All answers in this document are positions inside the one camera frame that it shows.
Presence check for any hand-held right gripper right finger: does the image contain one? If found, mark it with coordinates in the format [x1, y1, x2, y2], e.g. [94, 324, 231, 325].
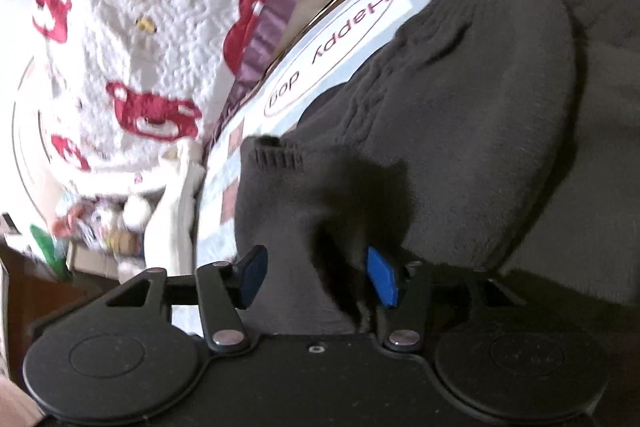
[365, 246, 530, 354]

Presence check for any brown wooden cabinet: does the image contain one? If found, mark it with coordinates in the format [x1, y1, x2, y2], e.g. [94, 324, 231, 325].
[0, 242, 123, 390]

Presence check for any pile of colourful toys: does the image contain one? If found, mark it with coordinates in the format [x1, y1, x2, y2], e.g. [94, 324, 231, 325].
[50, 194, 153, 270]

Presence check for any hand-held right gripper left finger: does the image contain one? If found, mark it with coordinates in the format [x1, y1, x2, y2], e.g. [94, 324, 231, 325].
[104, 244, 269, 354]

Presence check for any white quilt with red bears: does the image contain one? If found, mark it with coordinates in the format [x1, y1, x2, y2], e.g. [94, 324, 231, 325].
[30, 0, 348, 188]

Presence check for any dark brown knit sweater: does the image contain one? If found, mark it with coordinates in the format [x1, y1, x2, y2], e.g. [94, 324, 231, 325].
[232, 0, 640, 338]

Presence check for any cream white plush cloth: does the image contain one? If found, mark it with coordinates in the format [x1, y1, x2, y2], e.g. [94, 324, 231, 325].
[142, 139, 207, 278]

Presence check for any green plastic item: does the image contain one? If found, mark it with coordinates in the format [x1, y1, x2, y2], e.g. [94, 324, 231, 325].
[29, 223, 73, 283]

